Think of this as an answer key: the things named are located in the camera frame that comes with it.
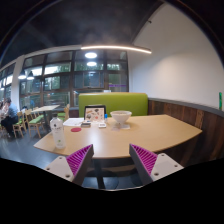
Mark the white paper sheet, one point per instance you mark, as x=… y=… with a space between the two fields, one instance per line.
x=72 y=122

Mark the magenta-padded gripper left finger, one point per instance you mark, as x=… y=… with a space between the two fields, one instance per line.
x=78 y=159

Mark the flat round red coaster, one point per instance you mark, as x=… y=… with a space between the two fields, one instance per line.
x=76 y=129

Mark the clear white-labelled drink bottle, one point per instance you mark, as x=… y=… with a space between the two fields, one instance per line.
x=58 y=134

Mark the long linear ceiling light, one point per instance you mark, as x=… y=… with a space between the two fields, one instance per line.
x=116 y=48

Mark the small dark flat box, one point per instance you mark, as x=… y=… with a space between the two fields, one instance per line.
x=86 y=124

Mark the green upholstered bench back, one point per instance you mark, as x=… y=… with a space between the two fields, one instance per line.
x=113 y=101

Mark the black-framed picture menu stand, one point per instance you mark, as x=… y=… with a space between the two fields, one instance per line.
x=95 y=114

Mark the green-seated wooden chairs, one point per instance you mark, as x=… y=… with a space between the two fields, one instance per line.
x=36 y=120

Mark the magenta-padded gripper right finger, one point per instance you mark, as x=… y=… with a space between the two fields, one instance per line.
x=146 y=160

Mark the small blue-capped bottle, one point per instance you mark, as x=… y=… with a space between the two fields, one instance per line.
x=106 y=118

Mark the dark-framed window wall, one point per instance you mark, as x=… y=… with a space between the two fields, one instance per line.
x=63 y=81

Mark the white bowl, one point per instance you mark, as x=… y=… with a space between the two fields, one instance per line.
x=120 y=116

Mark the round pendant ceiling lamps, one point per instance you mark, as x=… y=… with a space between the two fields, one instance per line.
x=90 y=55

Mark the wooden dining table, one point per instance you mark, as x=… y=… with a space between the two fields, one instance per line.
x=46 y=108

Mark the person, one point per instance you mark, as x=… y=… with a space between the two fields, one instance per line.
x=11 y=115
x=1 y=110

